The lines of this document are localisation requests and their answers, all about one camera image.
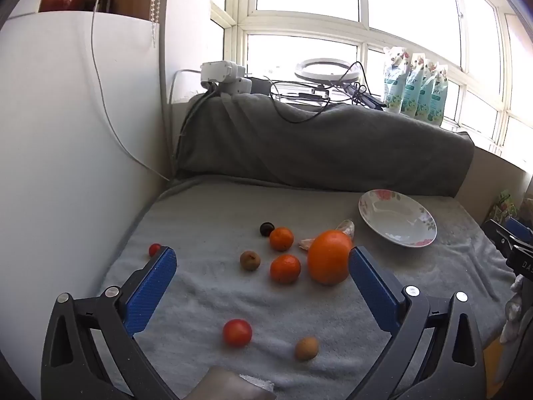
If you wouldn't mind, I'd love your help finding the large orange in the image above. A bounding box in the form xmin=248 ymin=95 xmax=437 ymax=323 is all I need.
xmin=307 ymin=230 xmax=354 ymax=286

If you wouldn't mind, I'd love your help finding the peeled pomelo segment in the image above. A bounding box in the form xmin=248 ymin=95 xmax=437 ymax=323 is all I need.
xmin=297 ymin=219 xmax=355 ymax=251

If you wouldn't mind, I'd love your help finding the person's right hand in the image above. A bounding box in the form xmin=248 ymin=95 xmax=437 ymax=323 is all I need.
xmin=500 ymin=274 xmax=533 ymax=344

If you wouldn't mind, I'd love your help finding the black cable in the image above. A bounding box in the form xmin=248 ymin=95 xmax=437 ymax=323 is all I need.
xmin=268 ymin=62 xmax=388 ymax=123

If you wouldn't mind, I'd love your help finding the green patterned box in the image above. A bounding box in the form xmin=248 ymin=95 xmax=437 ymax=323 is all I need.
xmin=493 ymin=189 xmax=517 ymax=223

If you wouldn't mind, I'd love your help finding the white power strip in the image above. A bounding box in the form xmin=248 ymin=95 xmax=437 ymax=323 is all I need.
xmin=201 ymin=60 xmax=253 ymax=96

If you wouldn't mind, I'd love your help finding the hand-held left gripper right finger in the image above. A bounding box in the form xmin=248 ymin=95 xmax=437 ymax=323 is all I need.
xmin=345 ymin=247 xmax=487 ymax=400

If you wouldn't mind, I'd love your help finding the small mandarin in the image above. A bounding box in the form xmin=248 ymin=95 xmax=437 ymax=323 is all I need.
xmin=269 ymin=227 xmax=294 ymax=252
xmin=270 ymin=254 xmax=301 ymax=285

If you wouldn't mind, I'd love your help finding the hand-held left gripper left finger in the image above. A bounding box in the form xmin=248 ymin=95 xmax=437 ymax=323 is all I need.
xmin=40 ymin=247 xmax=180 ymax=400

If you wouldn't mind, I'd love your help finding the white window frame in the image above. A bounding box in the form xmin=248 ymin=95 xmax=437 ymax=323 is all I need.
xmin=210 ymin=0 xmax=533 ymax=171

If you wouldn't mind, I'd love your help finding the green white refill pouch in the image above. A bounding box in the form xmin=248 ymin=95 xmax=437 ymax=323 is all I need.
xmin=400 ymin=52 xmax=427 ymax=118
xmin=383 ymin=46 xmax=411 ymax=113
xmin=429 ymin=64 xmax=449 ymax=128
xmin=416 ymin=59 xmax=440 ymax=122

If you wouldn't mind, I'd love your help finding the white ring light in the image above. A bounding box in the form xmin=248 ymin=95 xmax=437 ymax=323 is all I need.
xmin=294 ymin=57 xmax=361 ymax=83

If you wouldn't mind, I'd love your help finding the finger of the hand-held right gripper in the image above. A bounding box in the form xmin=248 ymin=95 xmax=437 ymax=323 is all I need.
xmin=506 ymin=216 xmax=533 ymax=244
xmin=482 ymin=219 xmax=514 ymax=257

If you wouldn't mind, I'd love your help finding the white floral plate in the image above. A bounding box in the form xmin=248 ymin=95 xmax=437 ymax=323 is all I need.
xmin=358 ymin=189 xmax=438 ymax=248

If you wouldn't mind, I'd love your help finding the brown longan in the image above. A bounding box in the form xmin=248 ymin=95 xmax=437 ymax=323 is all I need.
xmin=240 ymin=250 xmax=261 ymax=272
xmin=295 ymin=337 xmax=320 ymax=361

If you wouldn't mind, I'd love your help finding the thin white cable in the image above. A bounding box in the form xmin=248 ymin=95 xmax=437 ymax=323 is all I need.
xmin=91 ymin=0 xmax=171 ymax=182

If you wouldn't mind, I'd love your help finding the white cabinet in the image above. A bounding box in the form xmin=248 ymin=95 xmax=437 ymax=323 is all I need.
xmin=0 ymin=10 xmax=171 ymax=384

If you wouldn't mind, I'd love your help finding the dark grey blanket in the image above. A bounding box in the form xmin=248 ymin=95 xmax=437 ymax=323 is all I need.
xmin=177 ymin=92 xmax=475 ymax=198

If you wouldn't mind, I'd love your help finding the large red cherry tomato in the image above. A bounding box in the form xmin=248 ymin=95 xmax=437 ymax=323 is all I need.
xmin=223 ymin=319 xmax=253 ymax=348

